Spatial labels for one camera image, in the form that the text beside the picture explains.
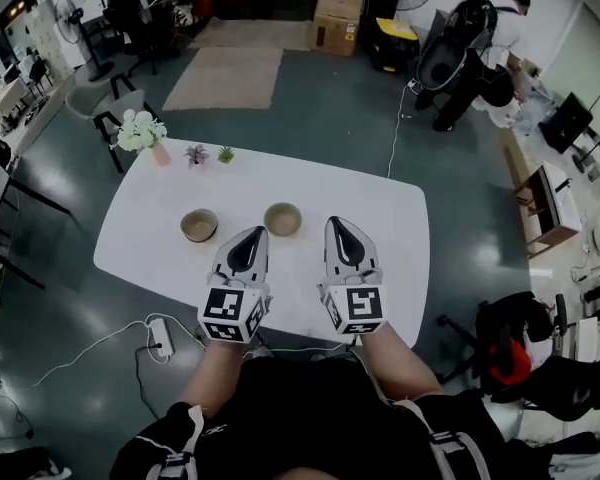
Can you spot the black box speaker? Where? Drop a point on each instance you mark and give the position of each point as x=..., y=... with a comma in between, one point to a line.
x=567, y=123

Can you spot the person's black shirt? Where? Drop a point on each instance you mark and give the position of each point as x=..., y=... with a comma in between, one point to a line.
x=305, y=418

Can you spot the grey chair with black legs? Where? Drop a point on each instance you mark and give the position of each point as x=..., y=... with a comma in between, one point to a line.
x=125, y=103

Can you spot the white power strip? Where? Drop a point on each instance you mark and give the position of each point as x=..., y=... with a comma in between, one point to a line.
x=413, y=84
x=161, y=338

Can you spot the beige ceramic bowl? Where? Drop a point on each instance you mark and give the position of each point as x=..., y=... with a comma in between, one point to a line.
x=282, y=218
x=198, y=220
x=198, y=238

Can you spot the beige rug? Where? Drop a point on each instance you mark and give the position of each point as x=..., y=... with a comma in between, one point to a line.
x=255, y=33
x=225, y=78

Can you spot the black office chair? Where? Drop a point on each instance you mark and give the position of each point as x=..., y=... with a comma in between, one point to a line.
x=505, y=318

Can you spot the white flower bouquet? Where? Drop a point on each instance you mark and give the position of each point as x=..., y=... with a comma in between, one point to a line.
x=140, y=133

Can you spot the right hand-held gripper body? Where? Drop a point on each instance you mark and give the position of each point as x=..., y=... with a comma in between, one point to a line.
x=362, y=305

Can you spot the person's right forearm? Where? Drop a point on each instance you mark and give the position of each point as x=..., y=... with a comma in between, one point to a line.
x=395, y=363

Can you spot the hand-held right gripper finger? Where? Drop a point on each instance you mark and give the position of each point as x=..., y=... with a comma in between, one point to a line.
x=331, y=258
x=371, y=260

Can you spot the person's left shoe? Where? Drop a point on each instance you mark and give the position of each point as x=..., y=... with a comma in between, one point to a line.
x=262, y=352

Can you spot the black bin with yellow lid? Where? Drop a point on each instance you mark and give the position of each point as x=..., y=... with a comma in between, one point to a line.
x=395, y=50

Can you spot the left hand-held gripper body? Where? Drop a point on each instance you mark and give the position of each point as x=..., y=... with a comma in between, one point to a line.
x=225, y=308

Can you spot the cardboard box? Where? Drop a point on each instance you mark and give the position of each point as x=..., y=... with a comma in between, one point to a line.
x=335, y=23

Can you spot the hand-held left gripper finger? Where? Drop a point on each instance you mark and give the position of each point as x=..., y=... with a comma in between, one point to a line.
x=220, y=265
x=265, y=263

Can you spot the small green potted plant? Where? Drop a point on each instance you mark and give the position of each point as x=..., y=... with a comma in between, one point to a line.
x=225, y=154

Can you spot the low wooden cabinet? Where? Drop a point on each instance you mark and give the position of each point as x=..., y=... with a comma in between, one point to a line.
x=555, y=203

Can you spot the person's left forearm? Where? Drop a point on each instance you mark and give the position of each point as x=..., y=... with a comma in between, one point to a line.
x=212, y=378

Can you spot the small purple potted plant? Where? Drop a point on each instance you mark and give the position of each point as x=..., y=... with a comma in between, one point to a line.
x=197, y=155

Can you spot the grey side table black legs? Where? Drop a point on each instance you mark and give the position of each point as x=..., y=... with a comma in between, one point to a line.
x=1, y=203

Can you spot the pink vase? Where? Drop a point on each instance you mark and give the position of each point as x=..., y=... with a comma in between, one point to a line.
x=161, y=157

